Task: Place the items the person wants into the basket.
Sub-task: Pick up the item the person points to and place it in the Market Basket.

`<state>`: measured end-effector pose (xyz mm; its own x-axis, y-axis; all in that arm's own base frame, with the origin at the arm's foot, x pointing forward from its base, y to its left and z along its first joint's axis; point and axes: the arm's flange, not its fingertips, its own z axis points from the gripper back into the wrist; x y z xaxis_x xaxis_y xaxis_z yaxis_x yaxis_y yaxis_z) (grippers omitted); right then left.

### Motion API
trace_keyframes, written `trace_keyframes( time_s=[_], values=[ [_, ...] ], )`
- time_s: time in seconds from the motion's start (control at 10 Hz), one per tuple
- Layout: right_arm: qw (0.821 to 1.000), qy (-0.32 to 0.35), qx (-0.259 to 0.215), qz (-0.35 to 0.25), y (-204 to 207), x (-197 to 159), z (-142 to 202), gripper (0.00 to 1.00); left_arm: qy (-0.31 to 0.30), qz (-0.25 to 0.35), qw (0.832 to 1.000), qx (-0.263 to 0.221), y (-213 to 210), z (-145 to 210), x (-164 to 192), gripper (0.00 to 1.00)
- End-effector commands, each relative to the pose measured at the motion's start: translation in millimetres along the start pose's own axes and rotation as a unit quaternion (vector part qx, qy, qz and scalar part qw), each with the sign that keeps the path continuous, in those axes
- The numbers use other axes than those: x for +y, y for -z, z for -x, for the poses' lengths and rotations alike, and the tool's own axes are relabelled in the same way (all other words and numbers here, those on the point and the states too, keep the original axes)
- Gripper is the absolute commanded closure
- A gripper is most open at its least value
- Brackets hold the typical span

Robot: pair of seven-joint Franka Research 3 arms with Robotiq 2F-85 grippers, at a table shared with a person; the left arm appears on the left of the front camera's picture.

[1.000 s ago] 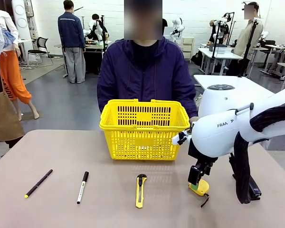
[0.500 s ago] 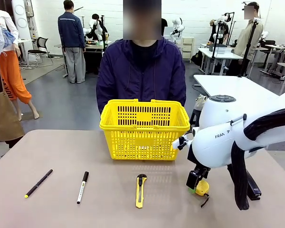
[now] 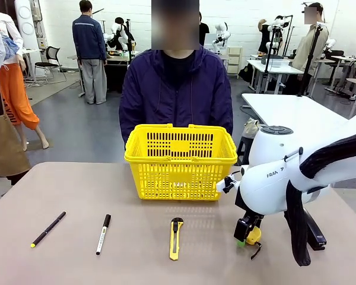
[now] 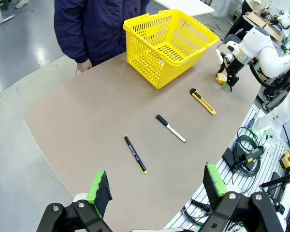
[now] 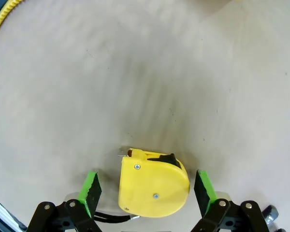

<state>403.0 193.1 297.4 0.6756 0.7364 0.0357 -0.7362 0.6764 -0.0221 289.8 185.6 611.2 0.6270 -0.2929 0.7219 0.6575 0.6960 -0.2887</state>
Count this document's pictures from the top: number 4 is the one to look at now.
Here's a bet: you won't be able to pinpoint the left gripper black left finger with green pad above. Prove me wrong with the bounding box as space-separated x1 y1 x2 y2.
36 170 114 232

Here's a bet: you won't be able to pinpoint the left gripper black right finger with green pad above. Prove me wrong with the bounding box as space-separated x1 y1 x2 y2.
200 163 290 232

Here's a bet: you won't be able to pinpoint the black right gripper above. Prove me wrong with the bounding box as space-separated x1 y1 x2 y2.
222 58 244 92

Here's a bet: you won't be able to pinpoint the small yellow boxy item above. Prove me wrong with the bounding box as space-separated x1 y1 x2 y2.
215 73 228 85

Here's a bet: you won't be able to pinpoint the black highlighter yellow-green ends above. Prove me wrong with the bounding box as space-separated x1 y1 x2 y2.
124 135 148 174

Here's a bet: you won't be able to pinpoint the background person dark trousers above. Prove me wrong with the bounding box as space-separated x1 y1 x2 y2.
223 0 261 41

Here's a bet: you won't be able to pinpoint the yellow plastic shopping basket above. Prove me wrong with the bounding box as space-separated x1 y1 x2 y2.
122 9 220 89

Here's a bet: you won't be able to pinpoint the person in navy jacket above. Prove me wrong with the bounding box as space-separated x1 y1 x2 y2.
53 0 151 67

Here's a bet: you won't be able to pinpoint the person's right hand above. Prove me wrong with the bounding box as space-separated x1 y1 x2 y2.
76 58 93 73

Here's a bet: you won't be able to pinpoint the yellow black utility knife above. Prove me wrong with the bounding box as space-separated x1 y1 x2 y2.
189 88 217 116

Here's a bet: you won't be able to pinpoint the black power adapter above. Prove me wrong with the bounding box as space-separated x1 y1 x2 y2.
221 146 240 170

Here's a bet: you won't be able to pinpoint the black bar stand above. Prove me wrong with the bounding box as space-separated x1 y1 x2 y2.
259 171 290 213

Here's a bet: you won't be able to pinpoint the brown cardboard box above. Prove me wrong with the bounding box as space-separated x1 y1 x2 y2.
242 11 283 41

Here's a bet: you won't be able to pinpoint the white marker black cap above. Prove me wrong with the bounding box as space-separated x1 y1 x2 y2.
155 114 187 144

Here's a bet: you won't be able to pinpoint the yellow emergency stop box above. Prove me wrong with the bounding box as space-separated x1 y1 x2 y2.
279 152 290 169

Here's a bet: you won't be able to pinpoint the large white table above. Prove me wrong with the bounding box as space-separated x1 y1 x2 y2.
152 0 215 17

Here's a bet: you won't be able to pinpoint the grey desk leg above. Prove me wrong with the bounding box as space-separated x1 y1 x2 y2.
0 0 15 29

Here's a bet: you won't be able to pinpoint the black plug cable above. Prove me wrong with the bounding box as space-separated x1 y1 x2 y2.
190 197 212 218

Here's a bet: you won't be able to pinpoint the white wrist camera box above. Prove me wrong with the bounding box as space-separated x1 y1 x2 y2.
215 47 232 65

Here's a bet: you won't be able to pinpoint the coiled black cable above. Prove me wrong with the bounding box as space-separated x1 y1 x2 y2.
232 127 265 179

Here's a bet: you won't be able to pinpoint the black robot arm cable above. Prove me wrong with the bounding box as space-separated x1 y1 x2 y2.
246 61 290 89

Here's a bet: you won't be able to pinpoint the grey yellow enabling handle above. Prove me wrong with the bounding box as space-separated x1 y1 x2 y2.
240 147 265 170

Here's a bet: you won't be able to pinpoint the aluminium rail robot platform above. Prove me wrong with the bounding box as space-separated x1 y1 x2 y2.
164 103 290 232

